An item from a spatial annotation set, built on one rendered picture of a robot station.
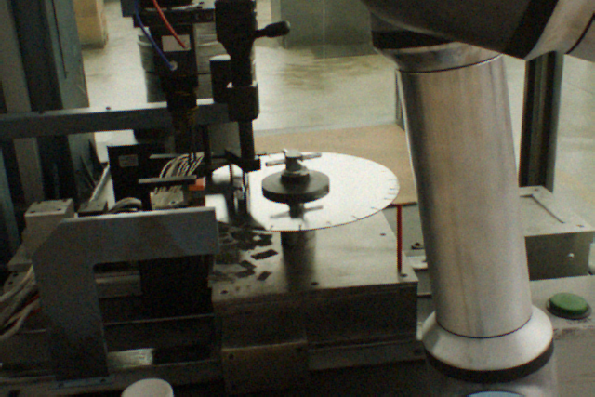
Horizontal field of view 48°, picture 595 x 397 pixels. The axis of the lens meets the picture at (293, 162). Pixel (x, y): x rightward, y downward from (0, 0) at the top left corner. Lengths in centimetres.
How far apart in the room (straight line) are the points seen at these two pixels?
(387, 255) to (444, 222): 51
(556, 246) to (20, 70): 111
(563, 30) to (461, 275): 26
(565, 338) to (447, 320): 26
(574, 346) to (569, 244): 25
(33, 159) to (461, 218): 119
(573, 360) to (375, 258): 34
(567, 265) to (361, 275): 31
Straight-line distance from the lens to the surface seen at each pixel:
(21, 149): 160
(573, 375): 89
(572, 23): 40
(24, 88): 157
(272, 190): 104
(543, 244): 105
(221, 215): 99
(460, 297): 60
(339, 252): 108
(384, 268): 103
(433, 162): 55
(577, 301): 88
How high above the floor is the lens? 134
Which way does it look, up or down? 19 degrees down
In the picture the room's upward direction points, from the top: 3 degrees counter-clockwise
